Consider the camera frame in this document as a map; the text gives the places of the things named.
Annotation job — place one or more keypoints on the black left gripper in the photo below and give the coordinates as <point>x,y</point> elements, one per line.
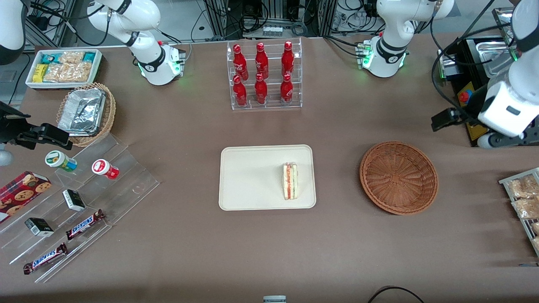
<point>472,103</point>

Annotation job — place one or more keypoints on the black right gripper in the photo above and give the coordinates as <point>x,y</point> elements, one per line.
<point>9,126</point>

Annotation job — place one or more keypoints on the plastic sandwich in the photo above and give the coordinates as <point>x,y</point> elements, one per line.
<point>290,181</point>

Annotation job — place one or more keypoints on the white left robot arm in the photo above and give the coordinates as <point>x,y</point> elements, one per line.
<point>387,54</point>

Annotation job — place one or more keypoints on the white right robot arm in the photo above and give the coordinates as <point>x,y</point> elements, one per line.
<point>158,63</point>

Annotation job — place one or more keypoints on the aluminium foil tray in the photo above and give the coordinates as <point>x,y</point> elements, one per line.
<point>82,111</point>

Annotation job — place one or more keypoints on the small light wicker basket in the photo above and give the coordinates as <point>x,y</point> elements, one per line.
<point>108,113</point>

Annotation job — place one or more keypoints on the large brown round wicker basket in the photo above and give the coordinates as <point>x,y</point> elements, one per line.
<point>398,179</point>

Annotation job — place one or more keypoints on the cream rectangular plastic tray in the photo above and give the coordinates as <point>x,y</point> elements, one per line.
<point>252,181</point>

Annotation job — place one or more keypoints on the green lid sunflower cup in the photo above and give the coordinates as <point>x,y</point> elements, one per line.
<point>57,159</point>

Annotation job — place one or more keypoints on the red emergency stop button box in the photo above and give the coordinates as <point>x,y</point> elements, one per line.
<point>463,97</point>

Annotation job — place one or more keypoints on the red lid yogurt cup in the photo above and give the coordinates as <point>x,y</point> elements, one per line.
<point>103,168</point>

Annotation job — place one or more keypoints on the white rectangular snack bin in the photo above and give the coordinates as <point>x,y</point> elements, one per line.
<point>31,82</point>

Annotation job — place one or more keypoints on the clear bag of crackers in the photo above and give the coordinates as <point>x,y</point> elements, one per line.
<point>67,73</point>
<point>72,57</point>

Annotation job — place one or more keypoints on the small black carton box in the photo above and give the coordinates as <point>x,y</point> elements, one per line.
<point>74,200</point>
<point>38,227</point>

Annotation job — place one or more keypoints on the yellow snack packet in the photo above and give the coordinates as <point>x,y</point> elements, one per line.
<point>40,72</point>

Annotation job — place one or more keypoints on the red tartan cookie box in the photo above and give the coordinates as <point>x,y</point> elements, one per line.
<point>21,193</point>

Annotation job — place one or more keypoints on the black appliance with steel top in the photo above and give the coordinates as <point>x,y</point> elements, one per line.
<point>469,50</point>

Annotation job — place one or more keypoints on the steel rectangular pan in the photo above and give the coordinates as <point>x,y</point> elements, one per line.
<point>492,57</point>

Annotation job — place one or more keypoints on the teal snack packet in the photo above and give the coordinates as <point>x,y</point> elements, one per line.
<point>49,57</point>
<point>89,56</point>

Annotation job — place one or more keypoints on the clear acrylic stepped display stand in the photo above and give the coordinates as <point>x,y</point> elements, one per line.
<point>126,176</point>

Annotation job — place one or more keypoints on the Snickers chocolate bar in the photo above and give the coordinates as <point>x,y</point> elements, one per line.
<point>45,259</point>
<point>84,224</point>

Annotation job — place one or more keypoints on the clear bag of brown snacks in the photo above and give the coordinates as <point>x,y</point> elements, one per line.
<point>522,187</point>
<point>526,208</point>

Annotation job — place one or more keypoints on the red cola bottle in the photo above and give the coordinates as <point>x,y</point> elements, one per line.
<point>287,57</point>
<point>261,59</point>
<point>260,90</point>
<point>239,61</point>
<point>240,92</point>
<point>286,90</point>

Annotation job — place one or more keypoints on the clear acrylic bottle rack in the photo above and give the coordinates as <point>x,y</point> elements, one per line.
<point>269,105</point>

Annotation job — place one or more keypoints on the white power strip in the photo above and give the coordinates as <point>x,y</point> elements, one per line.
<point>273,30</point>

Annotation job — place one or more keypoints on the small white grey object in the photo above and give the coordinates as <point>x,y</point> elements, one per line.
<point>274,299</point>

